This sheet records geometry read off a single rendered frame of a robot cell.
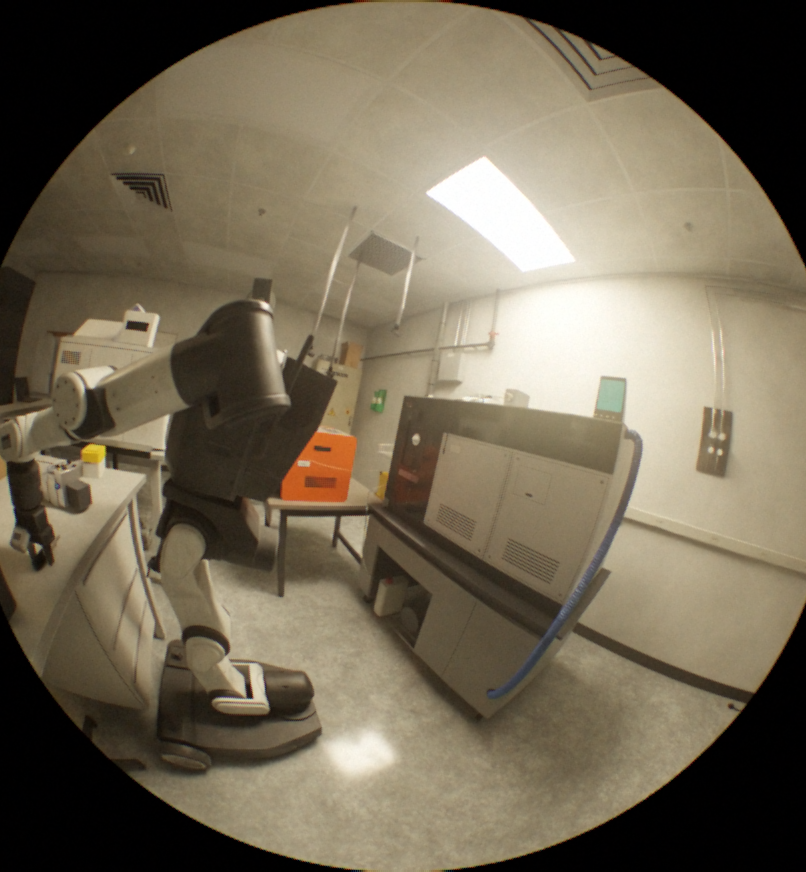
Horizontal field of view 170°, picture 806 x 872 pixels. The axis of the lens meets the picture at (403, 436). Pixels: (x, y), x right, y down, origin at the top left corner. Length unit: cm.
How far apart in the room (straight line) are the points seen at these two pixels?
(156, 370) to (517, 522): 107
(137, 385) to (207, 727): 113
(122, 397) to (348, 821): 135
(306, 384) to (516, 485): 81
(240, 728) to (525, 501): 137
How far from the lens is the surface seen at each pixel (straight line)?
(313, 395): 53
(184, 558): 64
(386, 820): 133
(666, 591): 220
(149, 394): 39
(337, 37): 161
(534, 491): 101
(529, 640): 108
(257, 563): 66
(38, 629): 65
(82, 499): 97
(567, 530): 97
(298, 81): 175
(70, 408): 46
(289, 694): 112
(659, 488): 205
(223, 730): 125
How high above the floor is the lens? 131
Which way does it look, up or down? 4 degrees down
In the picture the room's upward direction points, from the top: 11 degrees clockwise
